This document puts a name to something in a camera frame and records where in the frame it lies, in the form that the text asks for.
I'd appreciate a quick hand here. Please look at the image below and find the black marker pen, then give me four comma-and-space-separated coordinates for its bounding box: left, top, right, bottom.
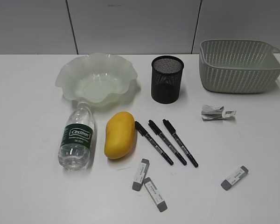
162, 119, 198, 168
148, 120, 187, 166
135, 121, 174, 166

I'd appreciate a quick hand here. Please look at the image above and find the yellow mango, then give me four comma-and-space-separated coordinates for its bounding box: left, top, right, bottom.
104, 112, 135, 160

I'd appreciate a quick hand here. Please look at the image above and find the grey white eraser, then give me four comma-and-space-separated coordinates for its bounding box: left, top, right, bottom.
221, 166, 249, 191
132, 159, 150, 191
143, 177, 168, 212

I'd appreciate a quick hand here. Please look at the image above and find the clear water bottle green label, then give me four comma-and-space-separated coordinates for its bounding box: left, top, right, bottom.
58, 101, 95, 170

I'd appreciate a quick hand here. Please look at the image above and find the waste paper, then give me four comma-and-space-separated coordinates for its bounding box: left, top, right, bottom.
201, 105, 236, 121

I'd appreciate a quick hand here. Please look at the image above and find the black mesh pen holder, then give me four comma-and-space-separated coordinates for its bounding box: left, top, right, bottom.
151, 55, 184, 104

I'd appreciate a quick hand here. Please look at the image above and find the frosted green ruffled plate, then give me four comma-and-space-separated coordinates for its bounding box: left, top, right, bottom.
55, 53, 138, 107

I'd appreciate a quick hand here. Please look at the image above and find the pale green plastic basket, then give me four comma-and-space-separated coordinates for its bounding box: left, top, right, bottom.
199, 39, 280, 94

